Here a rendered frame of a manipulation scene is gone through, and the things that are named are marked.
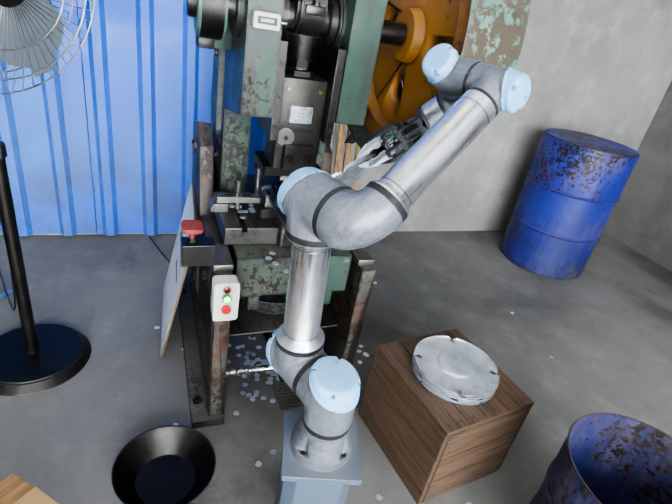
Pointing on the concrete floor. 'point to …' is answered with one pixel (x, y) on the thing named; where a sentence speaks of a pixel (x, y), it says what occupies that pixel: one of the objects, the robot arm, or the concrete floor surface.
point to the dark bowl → (164, 466)
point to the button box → (218, 299)
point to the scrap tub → (610, 464)
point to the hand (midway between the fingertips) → (362, 160)
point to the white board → (175, 273)
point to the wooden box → (437, 424)
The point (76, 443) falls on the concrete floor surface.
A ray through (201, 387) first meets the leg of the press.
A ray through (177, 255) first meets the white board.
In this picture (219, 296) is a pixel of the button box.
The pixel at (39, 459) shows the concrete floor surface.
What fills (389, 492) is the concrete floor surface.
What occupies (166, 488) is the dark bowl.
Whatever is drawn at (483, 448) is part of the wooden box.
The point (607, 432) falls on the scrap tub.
